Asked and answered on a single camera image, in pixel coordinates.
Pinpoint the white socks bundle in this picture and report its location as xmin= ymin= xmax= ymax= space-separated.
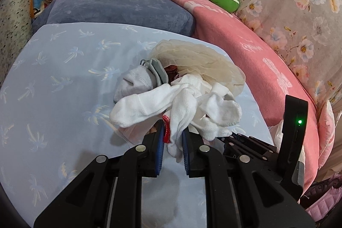
xmin=110 ymin=74 xmax=242 ymax=162

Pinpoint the dark red velvet scrunchie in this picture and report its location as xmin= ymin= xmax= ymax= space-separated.
xmin=164 ymin=65 xmax=179 ymax=84

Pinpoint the pink quilted fabric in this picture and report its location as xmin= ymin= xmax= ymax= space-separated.
xmin=300 ymin=174 xmax=341 ymax=223

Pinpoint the blue grey velvet pillow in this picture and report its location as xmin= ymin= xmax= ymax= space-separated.
xmin=32 ymin=0 xmax=196 ymax=37

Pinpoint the grey floral bed sheet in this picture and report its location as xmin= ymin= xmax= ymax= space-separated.
xmin=221 ymin=0 xmax=342 ymax=111

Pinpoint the grey drawstring pouch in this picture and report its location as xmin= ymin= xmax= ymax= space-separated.
xmin=140 ymin=58 xmax=169 ymax=86

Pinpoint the beige mesh pleated cloth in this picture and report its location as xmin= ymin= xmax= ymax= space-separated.
xmin=150 ymin=39 xmax=246 ymax=96

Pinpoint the pink towel blanket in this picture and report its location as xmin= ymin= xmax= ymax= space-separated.
xmin=156 ymin=0 xmax=320 ymax=191

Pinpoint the grey white sock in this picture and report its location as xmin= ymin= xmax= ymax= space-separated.
xmin=114 ymin=65 xmax=157 ymax=102

